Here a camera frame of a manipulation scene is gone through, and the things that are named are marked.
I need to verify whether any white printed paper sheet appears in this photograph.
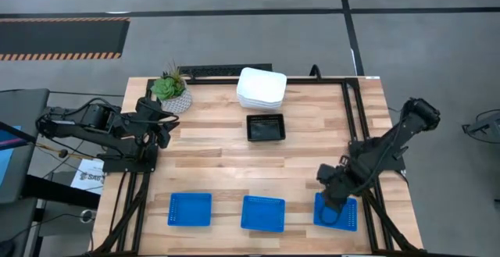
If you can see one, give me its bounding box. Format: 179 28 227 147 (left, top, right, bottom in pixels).
70 158 105 195

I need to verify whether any yellow cable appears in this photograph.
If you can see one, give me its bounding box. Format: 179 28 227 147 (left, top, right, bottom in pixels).
34 142 95 161

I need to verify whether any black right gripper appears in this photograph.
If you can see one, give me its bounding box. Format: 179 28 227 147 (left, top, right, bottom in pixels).
316 162 355 226

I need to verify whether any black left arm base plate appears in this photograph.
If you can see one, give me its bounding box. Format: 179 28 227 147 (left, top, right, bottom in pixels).
102 142 159 173

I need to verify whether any black hazard-striped floor mat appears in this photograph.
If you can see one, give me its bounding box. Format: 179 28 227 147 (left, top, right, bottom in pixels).
0 16 131 62

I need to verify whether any black perforated plastic basket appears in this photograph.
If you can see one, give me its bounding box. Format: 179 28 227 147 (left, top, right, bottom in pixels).
245 112 287 142

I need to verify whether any green succulent in patterned pot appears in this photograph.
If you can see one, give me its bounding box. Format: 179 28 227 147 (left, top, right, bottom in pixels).
150 59 193 114

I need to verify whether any blue panel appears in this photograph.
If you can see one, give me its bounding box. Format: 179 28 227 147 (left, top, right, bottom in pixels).
0 126 23 187

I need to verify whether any black perforated metal strip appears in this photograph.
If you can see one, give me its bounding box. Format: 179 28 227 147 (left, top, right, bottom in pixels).
177 63 273 77

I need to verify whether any blue perforated plastic basket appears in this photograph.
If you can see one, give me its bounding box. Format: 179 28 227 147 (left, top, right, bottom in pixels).
240 195 287 234
312 192 359 233
167 192 213 227

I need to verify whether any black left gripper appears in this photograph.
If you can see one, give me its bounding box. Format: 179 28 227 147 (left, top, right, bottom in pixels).
134 97 181 149

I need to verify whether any black aluminium extrusion frame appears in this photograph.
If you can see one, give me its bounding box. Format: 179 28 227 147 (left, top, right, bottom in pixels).
91 76 427 257

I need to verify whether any dark grey cabinet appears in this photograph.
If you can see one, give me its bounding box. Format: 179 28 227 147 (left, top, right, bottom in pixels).
0 87 51 205

